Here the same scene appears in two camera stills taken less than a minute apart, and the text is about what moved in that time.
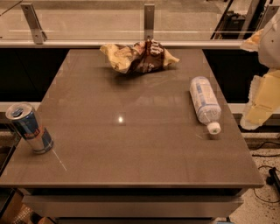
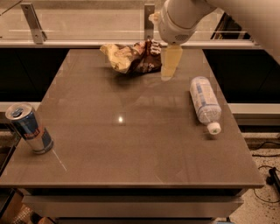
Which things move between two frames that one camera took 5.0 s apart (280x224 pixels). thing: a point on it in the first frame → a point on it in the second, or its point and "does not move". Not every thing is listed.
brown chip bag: [145, 56] does not move
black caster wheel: [273, 178] does not move
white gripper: [271, 48] → [170, 32]
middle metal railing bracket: [149, 20] does not move
